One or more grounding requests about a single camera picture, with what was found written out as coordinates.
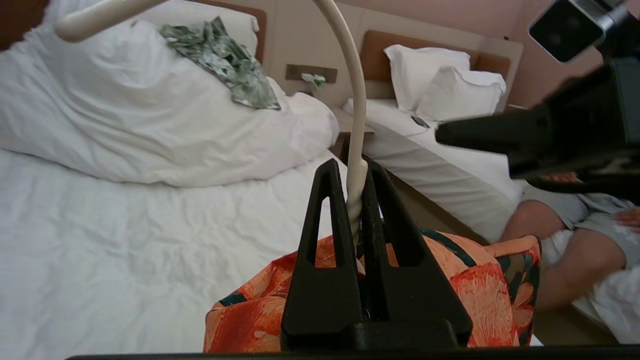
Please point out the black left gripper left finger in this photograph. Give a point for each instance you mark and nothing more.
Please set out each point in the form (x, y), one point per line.
(320, 300)

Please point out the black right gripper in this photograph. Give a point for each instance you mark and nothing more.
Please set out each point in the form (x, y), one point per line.
(590, 135)

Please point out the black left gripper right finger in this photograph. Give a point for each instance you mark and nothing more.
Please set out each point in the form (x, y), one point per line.
(410, 295)

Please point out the orange floral short-sleeve shirt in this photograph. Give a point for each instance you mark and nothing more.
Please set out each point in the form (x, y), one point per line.
(490, 295)

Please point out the seated person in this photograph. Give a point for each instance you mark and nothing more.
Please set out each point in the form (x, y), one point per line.
(565, 260)

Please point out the white pillow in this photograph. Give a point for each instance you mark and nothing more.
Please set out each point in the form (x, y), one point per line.
(465, 95)
(425, 70)
(200, 12)

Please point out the white sheeted bed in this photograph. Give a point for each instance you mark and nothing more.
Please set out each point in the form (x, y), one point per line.
(125, 250)
(450, 170)

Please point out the small dark remote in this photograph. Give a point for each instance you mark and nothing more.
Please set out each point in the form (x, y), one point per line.
(420, 121)

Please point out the brown padded headboard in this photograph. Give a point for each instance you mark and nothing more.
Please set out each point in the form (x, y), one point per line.
(372, 55)
(261, 35)

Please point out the white charger plug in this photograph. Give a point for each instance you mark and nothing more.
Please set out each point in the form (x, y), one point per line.
(314, 80)

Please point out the crumpled white duvet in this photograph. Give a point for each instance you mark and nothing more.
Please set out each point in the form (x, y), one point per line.
(150, 115)

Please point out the green floral garment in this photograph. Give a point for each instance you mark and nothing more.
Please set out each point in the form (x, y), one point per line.
(230, 65)

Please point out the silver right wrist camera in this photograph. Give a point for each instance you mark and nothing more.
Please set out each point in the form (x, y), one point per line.
(565, 30)

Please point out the brown wall socket panel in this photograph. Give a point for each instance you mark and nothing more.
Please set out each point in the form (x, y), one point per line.
(295, 72)

